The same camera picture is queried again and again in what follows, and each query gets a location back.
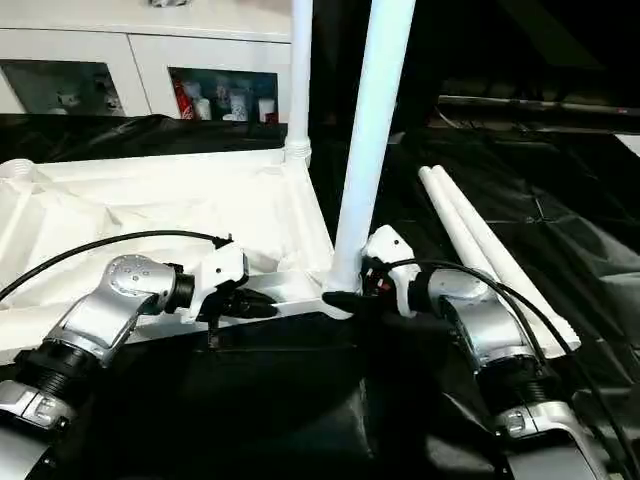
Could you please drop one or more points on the dark patterned jar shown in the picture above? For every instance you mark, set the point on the dark patterned jar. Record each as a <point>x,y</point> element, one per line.
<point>166,3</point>

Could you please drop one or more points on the white cabinet with glass doors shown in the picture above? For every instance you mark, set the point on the white cabinet with glass doors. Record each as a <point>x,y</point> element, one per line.
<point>100,45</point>

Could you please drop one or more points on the white flat board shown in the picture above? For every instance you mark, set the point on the white flat board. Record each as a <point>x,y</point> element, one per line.
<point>630,144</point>

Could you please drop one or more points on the red bottle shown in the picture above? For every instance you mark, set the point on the red bottle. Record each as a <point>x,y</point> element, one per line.
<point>183,102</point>

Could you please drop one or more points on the black plastic mat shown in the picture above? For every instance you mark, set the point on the black plastic mat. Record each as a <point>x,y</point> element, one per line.
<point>300,400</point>

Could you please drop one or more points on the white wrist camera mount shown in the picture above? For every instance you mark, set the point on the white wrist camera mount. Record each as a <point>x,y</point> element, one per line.
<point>220,267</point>
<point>395,250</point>

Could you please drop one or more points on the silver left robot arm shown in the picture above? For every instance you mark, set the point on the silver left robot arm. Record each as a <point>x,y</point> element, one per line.
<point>110,305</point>

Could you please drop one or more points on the white plastic table top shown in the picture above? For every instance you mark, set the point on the white plastic table top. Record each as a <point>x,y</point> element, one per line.
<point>150,200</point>

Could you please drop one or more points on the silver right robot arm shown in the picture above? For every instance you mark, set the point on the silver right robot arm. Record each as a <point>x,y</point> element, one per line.
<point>490,330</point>

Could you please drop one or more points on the dark metal rail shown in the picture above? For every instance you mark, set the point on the dark metal rail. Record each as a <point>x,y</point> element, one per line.
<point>540,105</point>

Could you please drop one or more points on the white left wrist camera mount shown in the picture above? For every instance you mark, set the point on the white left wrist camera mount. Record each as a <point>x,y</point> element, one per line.
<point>220,267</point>

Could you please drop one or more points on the white plastic table leg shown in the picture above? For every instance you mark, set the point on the white plastic table leg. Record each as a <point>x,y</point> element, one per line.
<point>500,250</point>
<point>300,75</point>
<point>370,150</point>
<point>450,225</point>

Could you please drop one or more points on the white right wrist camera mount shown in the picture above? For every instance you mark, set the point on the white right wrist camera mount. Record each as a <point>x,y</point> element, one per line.
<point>395,250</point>

